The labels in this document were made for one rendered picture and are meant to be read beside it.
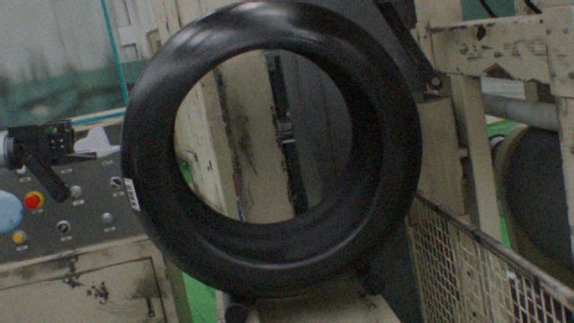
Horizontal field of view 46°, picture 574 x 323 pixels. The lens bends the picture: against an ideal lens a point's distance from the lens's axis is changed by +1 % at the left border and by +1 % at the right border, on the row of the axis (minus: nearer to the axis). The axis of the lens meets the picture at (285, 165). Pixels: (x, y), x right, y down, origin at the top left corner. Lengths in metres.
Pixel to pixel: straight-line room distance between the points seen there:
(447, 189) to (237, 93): 0.56
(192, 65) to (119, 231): 0.97
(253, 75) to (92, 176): 0.68
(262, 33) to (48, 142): 0.46
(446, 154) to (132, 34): 8.95
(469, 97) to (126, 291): 1.14
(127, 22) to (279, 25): 9.25
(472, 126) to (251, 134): 0.53
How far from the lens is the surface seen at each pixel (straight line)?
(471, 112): 1.70
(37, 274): 2.15
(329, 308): 1.55
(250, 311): 1.46
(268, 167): 1.65
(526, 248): 2.11
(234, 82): 1.62
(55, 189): 1.40
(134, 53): 10.46
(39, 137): 1.38
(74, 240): 2.14
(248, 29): 1.25
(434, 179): 1.68
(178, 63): 1.25
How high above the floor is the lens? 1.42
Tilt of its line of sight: 11 degrees down
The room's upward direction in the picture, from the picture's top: 11 degrees counter-clockwise
